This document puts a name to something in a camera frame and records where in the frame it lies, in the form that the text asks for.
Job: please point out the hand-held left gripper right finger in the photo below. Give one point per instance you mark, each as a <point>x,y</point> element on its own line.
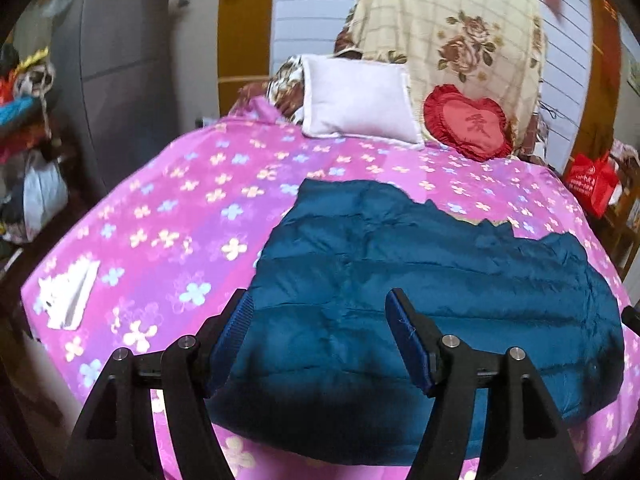
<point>407,330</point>

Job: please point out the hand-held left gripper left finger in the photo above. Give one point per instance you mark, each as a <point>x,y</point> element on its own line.
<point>235,325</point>

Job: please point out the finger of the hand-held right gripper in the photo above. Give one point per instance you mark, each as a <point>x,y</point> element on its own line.
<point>633,317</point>

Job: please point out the teal puffer jacket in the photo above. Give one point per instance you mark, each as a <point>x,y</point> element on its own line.
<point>400,270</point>

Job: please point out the pile of colourful clothes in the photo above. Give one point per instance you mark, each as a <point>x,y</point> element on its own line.
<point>25,95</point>

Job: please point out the wooden shelf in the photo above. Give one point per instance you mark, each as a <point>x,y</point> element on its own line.
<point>625,220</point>

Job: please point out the pink floral bedsheet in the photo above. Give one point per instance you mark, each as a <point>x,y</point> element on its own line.
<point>200,220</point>

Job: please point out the red shopping bag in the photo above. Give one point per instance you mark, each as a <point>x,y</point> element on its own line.
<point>592,180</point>

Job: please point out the white paper box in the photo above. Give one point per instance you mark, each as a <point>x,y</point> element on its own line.
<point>70,295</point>

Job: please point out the red heart cushion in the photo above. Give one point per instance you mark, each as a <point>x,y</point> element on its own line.
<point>467,122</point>

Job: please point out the white plastic bag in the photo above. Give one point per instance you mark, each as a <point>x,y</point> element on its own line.
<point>45,195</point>

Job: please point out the white pillow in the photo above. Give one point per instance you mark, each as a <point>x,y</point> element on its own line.
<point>355,100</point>

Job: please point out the brown floral pillow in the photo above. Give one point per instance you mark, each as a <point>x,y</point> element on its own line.
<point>285,85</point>

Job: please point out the grey wardrobe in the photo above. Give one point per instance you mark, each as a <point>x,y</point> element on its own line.
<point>130,60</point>

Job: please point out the cream rose-print blanket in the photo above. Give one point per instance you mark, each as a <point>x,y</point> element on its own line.
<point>450,10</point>

